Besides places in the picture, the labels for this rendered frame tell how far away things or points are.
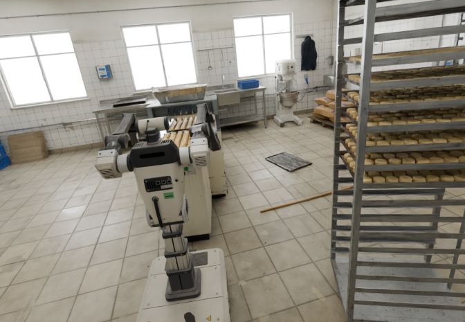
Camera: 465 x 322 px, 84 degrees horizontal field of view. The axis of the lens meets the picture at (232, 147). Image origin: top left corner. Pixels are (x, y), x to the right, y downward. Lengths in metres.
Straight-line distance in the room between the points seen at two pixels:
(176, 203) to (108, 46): 4.96
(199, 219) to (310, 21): 5.50
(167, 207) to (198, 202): 0.92
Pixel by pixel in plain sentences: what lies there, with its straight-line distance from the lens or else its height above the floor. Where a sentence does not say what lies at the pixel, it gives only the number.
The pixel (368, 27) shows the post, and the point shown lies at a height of 1.63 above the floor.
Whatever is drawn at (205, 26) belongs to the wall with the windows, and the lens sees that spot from 6.07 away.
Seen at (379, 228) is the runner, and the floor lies 0.41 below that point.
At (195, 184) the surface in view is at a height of 0.59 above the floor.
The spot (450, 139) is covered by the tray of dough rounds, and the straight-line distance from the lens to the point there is 1.46.
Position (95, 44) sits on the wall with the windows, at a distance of 6.11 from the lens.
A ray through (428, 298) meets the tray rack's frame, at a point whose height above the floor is 0.15.
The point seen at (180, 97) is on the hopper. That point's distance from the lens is 2.79.
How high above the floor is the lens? 1.59
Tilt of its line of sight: 19 degrees down
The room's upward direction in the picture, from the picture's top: 6 degrees counter-clockwise
